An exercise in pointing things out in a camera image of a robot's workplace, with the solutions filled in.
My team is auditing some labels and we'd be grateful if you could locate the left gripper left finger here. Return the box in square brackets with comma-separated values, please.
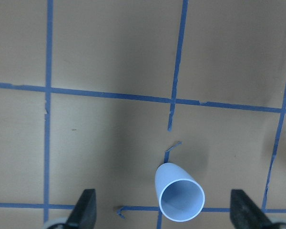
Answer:
[64, 189, 97, 229]

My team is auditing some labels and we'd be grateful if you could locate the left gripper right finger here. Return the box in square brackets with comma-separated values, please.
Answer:
[230, 189, 273, 229]

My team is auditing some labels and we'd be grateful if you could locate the light blue plastic cup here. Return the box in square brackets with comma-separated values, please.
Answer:
[155, 162, 205, 222]

